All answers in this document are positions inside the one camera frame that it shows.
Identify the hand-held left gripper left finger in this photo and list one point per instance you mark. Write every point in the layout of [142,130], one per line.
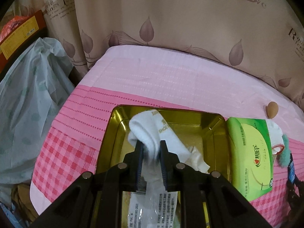
[140,162]

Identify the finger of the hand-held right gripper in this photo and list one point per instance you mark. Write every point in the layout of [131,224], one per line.
[295,190]

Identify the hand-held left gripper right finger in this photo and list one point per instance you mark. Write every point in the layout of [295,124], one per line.
[164,165]

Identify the white printed ankle sock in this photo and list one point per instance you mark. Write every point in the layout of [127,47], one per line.
[152,128]

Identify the teal fluffy cloth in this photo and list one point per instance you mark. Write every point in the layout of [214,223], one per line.
[285,154]

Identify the red rimmed small case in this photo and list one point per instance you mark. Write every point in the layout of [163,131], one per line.
[278,150]

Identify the gold metal tin box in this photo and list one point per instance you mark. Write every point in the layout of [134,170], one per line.
[190,128]

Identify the clear printed plastic packet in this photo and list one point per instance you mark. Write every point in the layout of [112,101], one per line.
[154,209]

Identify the white red-trimmed cloth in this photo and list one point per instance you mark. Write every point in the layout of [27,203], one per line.
[274,130]

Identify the beige makeup sponge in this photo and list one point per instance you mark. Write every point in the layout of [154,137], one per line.
[272,109]

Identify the green tissue pack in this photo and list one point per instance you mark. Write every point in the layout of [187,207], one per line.
[249,156]

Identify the pink checked bed sheet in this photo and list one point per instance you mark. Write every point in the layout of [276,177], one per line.
[166,80]

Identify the brown paper pile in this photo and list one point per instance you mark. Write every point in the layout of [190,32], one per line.
[26,204]

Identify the pale blue plastic bag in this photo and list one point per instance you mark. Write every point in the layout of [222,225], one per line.
[28,99]

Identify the beige leaf print curtain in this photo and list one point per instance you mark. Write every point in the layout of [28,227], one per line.
[190,28]

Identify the red box with yellow label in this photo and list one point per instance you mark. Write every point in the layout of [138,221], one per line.
[22,36]

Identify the orange plastic bag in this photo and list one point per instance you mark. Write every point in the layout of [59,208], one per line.
[11,26]

